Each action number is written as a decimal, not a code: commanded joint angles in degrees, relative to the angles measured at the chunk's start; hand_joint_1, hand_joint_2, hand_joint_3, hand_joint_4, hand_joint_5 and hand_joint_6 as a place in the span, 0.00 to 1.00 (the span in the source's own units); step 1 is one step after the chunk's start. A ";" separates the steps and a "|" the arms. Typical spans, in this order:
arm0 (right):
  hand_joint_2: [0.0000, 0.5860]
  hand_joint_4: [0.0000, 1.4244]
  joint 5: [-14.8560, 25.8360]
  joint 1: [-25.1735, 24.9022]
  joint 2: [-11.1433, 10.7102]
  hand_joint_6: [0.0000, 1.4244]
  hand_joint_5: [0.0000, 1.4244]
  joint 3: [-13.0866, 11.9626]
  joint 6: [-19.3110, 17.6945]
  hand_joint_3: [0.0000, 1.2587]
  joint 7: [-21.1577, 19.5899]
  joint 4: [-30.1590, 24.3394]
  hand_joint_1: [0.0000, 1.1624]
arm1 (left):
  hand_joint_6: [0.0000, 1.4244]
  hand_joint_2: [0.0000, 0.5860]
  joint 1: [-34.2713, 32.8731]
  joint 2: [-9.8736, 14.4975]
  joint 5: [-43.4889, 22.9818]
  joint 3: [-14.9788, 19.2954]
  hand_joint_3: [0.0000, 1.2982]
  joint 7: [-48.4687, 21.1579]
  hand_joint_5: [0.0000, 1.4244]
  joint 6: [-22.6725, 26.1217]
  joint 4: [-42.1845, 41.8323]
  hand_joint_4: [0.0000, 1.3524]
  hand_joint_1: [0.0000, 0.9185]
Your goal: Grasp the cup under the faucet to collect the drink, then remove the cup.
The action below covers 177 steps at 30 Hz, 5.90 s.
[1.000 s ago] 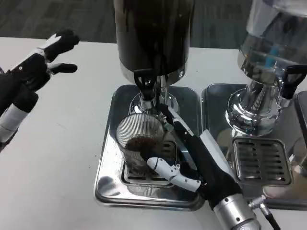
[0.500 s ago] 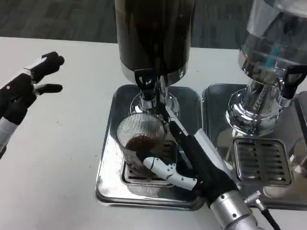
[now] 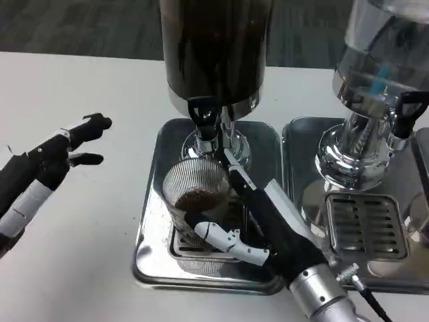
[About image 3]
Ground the clear drink dispenser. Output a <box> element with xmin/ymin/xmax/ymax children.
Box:
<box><xmin>316</xmin><ymin>0</ymin><xmax>429</xmax><ymax>193</ymax></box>

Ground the steel base tray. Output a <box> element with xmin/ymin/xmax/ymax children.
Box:
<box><xmin>281</xmin><ymin>116</ymin><xmax>429</xmax><ymax>291</ymax></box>
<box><xmin>132</xmin><ymin>117</ymin><xmax>285</xmax><ymax>297</ymax></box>

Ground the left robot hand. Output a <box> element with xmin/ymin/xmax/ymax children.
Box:
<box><xmin>0</xmin><ymin>113</ymin><xmax>113</xmax><ymax>259</ymax></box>

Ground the black tap handle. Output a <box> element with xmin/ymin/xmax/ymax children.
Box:
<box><xmin>187</xmin><ymin>97</ymin><xmax>219</xmax><ymax>142</ymax></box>
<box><xmin>397</xmin><ymin>92</ymin><xmax>429</xmax><ymax>139</ymax></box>

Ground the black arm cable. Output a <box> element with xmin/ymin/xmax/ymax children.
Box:
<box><xmin>336</xmin><ymin>263</ymin><xmax>395</xmax><ymax>322</ymax></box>

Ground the clear ribbed glass cup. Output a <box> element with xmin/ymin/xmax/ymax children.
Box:
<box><xmin>162</xmin><ymin>159</ymin><xmax>233</xmax><ymax>252</ymax></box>

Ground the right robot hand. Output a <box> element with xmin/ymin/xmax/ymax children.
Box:
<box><xmin>186</xmin><ymin>149</ymin><xmax>328</xmax><ymax>283</ymax></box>

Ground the dark drink dispenser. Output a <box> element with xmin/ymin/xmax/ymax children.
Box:
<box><xmin>159</xmin><ymin>0</ymin><xmax>273</xmax><ymax>174</ymax></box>

